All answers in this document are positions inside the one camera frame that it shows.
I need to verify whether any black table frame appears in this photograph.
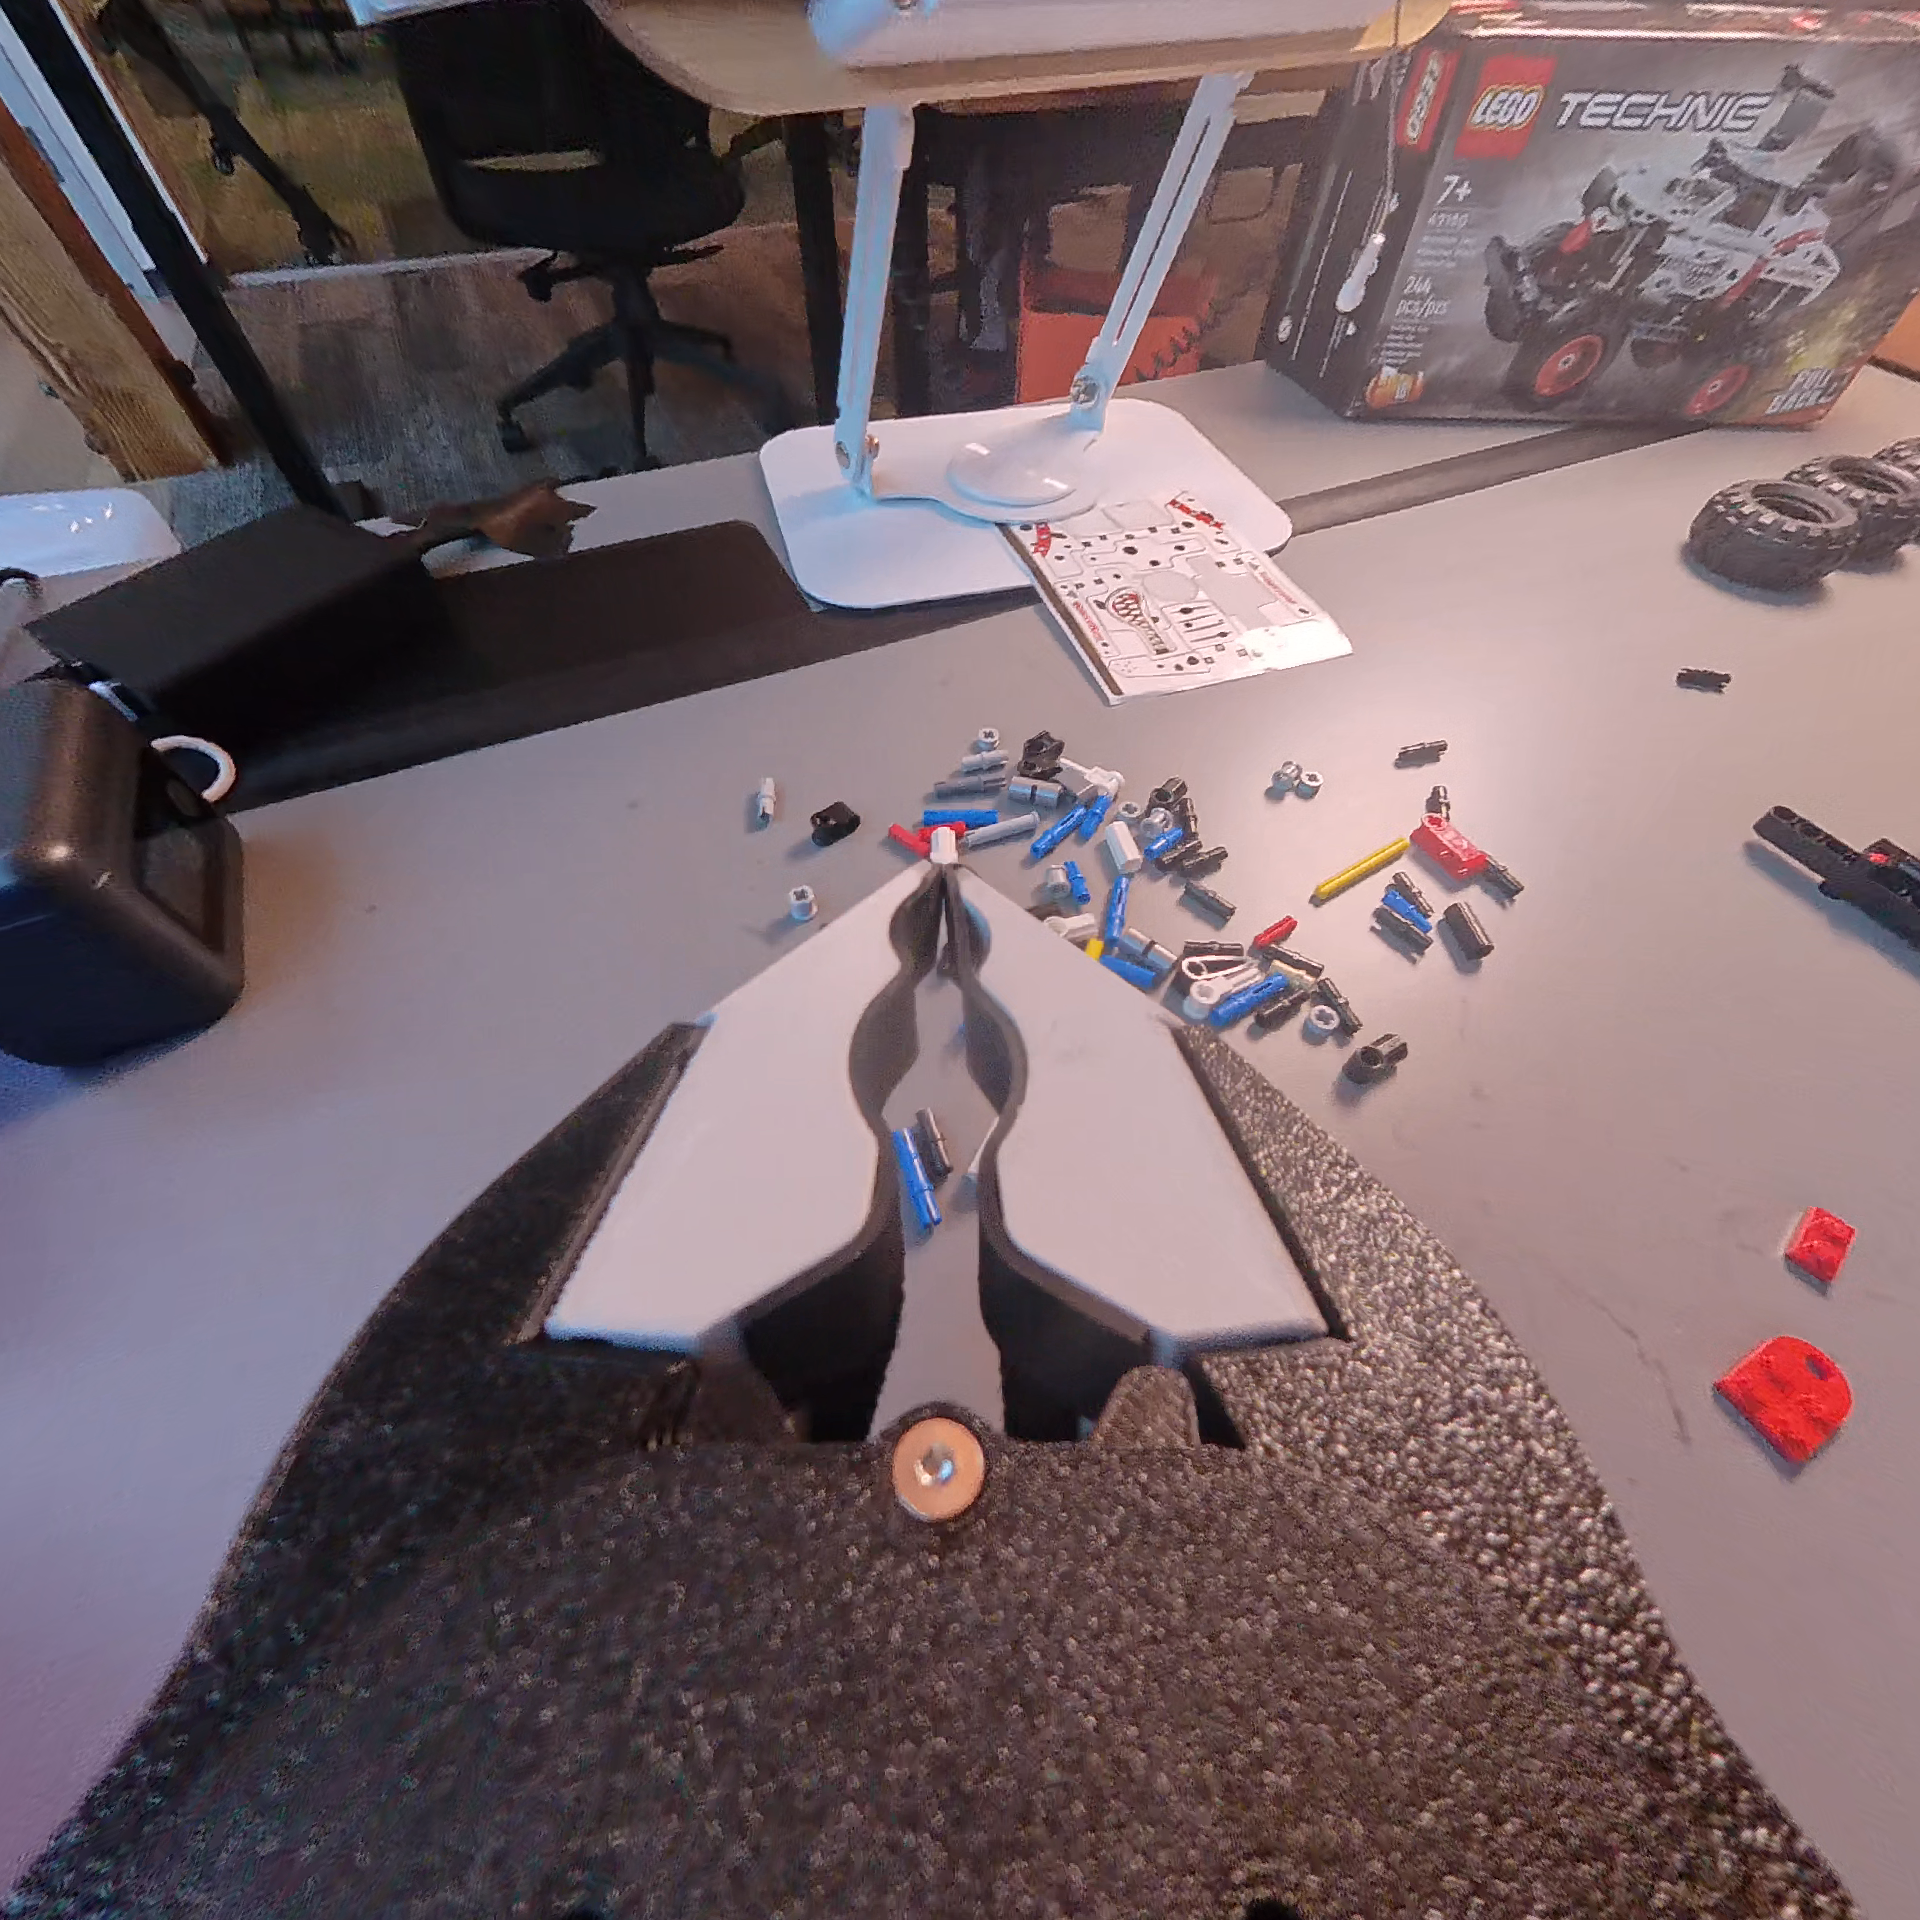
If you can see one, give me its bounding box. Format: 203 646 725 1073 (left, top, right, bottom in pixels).
0 0 350 518

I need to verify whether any grey desk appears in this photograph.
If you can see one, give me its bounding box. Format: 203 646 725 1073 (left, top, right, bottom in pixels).
0 360 1920 1920

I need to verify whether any red rounded plate with hole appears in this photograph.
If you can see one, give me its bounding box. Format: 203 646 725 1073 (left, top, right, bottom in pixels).
1714 1330 1859 1466

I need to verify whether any brick vehicle model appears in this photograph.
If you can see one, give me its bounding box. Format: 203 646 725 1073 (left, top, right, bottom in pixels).
1750 803 1920 952

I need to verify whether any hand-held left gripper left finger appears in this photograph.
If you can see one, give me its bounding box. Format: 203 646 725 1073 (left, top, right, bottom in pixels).
542 864 941 1441

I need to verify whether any black desk divider strip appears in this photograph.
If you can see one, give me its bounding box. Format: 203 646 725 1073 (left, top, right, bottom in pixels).
197 430 1699 814

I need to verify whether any black action camera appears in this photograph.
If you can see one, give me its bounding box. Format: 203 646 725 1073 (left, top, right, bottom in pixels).
0 674 246 1068

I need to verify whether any black rubber tyre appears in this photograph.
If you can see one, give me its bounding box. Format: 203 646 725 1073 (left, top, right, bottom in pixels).
1785 446 1920 572
1688 477 1863 597

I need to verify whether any orange background crate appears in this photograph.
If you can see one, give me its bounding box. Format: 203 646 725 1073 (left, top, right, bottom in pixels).
1017 247 1220 408

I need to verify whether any printed paper sheet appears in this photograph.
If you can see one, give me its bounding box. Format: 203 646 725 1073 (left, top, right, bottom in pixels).
997 489 1355 708

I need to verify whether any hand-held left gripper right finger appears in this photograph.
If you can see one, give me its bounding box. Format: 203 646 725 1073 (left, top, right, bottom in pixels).
946 864 1335 1441

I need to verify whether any black office chair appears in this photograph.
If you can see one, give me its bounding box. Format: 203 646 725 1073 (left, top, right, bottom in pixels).
387 0 756 470

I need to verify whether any dark cardboard box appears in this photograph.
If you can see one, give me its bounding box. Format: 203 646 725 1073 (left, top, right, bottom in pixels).
1261 0 1920 430

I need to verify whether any white book stand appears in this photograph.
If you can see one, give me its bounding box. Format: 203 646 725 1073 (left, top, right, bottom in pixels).
586 0 1453 614

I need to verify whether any pile of small brick pieces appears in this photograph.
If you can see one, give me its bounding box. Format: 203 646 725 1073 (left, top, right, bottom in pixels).
887 727 1373 1232

